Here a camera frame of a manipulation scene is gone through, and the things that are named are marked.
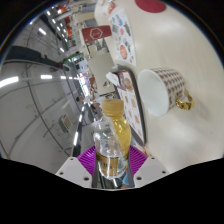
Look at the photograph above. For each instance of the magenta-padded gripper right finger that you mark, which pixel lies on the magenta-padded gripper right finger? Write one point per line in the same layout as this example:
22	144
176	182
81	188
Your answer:
137	161

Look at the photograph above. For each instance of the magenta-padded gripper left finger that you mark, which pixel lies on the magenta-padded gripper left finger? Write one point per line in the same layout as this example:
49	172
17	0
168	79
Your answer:
86	161

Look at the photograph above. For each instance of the clear bottle with yellow drink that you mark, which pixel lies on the clear bottle with yellow drink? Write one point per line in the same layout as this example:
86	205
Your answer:
110	150

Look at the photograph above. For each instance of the ceiling air conditioner unit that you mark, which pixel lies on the ceiling air conditioner unit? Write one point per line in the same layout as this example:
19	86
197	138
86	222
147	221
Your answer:
65	123

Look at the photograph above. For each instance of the person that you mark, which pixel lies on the person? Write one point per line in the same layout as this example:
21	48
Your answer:
96	106

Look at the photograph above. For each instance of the crumpled white napkin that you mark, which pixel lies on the crumpled white napkin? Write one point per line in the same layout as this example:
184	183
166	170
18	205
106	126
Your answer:
112	79

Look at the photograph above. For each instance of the beige chair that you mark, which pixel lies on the beige chair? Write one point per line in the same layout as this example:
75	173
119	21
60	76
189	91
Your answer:
101	66

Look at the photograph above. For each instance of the ceiling lights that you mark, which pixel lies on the ceiling lights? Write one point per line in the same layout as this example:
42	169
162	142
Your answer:
10	81

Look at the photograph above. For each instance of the red paper cup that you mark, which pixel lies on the red paper cup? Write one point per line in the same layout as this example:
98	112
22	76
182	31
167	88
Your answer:
96	33

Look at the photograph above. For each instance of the flat round red coaster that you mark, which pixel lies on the flat round red coaster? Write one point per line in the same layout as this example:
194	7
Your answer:
150	5

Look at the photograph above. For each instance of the small red packet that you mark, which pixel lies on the small red packet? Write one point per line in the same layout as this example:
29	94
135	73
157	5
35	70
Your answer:
111	5

